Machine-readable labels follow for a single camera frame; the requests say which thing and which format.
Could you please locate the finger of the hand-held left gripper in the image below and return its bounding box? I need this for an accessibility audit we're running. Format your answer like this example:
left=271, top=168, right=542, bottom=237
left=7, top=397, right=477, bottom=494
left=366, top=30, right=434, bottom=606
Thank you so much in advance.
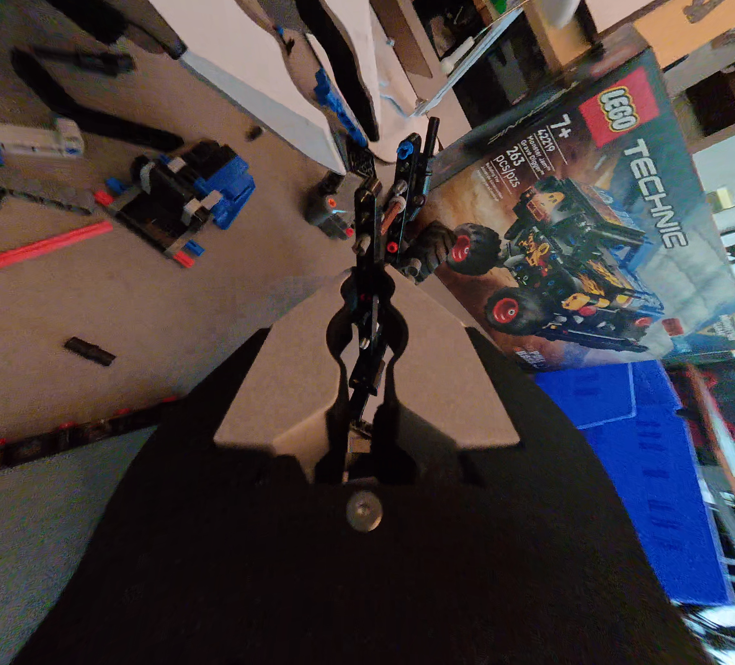
left=270, top=0, right=382, bottom=143
left=90, top=0, right=348, bottom=174

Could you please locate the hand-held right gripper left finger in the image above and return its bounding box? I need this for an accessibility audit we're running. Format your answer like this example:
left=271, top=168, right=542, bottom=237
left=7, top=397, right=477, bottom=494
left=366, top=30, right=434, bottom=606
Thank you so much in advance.
left=214, top=269, right=357, bottom=480

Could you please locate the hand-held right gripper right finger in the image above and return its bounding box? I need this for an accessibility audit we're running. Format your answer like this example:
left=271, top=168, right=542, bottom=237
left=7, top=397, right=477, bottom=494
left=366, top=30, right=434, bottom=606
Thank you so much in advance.
left=383, top=269, right=520, bottom=480

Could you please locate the black toy truck chassis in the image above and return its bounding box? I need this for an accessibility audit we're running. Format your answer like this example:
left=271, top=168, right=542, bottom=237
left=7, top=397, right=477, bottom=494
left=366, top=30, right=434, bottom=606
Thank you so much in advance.
left=345, top=114, right=460, bottom=419

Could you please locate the red toy axle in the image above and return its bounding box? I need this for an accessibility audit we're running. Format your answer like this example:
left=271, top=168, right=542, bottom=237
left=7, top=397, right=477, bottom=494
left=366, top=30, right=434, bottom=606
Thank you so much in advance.
left=0, top=220, right=116, bottom=270

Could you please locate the light grey desk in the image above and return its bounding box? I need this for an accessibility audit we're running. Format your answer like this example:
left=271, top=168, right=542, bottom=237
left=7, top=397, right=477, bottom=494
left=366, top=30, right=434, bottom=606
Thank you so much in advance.
left=0, top=0, right=552, bottom=665

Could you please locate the white document stand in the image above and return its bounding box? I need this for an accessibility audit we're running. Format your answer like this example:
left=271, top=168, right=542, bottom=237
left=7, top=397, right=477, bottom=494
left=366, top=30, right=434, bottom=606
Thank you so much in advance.
left=362, top=0, right=735, bottom=121

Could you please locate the black toy block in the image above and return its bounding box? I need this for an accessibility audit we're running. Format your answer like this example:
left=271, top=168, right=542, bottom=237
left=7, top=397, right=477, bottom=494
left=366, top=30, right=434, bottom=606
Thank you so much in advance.
left=95, top=155, right=213, bottom=267

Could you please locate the grey toy motor block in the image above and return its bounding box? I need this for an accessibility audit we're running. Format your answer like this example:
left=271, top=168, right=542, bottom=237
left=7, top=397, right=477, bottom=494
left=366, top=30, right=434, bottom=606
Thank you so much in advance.
left=305, top=172, right=357, bottom=241

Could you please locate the blue plastic storage bin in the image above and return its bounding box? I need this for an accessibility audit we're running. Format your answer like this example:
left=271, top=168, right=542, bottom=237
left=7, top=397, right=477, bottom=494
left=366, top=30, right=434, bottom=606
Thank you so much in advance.
left=534, top=361, right=735, bottom=608

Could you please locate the monster truck toy set box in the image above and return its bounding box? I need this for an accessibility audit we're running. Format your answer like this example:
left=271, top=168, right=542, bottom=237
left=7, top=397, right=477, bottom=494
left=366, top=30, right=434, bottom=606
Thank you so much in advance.
left=431, top=46, right=735, bottom=373

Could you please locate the long grey toy plate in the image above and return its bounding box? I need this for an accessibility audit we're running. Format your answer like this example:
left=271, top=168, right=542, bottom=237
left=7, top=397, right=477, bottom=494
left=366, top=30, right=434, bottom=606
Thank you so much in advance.
left=0, top=186, right=93, bottom=216

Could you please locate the blue toy bracket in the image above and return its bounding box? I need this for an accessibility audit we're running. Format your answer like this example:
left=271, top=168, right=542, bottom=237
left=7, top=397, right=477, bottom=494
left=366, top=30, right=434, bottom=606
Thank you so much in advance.
left=313, top=68, right=371, bottom=147

